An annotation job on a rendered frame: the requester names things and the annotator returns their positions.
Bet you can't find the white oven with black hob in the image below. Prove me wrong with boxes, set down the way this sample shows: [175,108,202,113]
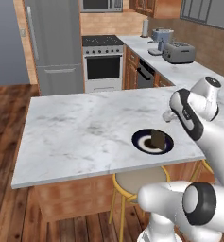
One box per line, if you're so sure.
[81,34,126,94]

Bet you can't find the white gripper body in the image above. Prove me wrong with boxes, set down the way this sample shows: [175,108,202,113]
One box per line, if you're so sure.
[162,110,179,124]

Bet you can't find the grey framed window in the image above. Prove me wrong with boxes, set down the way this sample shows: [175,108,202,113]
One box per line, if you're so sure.
[179,0,224,33]

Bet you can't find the grey fridge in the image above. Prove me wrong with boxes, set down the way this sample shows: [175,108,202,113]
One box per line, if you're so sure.
[23,0,85,96]

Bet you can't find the wooden island counter base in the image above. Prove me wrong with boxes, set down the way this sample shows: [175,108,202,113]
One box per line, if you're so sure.
[32,159,217,224]

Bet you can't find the white paper towel roll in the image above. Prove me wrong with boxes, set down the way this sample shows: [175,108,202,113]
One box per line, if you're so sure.
[140,17,151,39]

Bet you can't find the dark blue round plate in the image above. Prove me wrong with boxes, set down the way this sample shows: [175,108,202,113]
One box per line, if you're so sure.
[131,128,175,155]

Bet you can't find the wooden wall cupboards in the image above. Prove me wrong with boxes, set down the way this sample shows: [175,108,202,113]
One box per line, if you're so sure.
[129,0,183,20]

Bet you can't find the silver microwave oven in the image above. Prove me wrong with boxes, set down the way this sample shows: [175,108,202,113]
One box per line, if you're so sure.
[79,0,125,14]

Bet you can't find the silver toaster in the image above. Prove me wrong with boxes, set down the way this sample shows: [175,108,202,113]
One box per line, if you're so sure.
[162,41,197,65]

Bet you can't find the wooden base cupboards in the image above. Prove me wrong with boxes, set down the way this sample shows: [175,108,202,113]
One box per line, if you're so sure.
[122,45,176,91]

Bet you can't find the yellow stool with beige seat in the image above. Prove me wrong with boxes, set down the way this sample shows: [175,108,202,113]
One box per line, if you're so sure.
[108,165,172,242]

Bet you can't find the pale blue coffee machine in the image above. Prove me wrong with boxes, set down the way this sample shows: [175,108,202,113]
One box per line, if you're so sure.
[147,27,175,57]

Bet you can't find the black dishwasher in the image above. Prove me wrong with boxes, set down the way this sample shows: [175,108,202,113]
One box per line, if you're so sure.
[135,58,157,90]

